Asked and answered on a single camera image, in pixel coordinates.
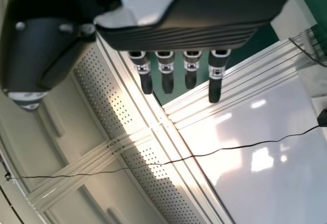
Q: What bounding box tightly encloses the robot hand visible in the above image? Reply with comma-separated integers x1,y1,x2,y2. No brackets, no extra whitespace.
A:
0,0,301,104

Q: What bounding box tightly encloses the clear plastic cover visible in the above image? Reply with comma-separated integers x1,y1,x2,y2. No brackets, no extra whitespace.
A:
288,27,327,68

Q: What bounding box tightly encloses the white panelled cabinet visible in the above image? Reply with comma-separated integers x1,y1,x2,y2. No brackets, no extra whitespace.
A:
0,75,164,224

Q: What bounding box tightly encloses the aluminium table rail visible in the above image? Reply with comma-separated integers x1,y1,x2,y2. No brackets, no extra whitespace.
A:
162,38,301,130
96,37,233,224

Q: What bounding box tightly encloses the perforated metal cable duct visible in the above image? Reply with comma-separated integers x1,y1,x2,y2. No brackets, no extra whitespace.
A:
73,47,206,224

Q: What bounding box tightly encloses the black power adapter with cable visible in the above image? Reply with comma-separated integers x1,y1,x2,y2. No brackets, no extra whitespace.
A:
5,108,327,182

